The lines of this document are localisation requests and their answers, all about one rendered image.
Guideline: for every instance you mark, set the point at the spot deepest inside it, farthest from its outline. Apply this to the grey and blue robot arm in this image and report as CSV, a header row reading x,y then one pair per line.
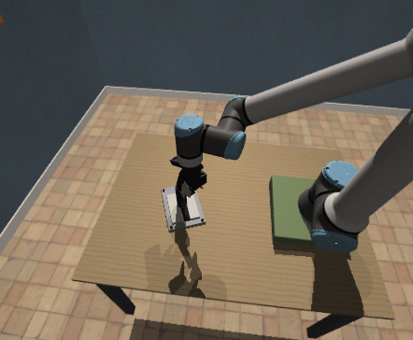
x,y
338,215

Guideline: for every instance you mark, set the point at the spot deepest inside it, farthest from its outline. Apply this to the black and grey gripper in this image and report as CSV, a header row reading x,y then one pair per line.
x,y
196,177

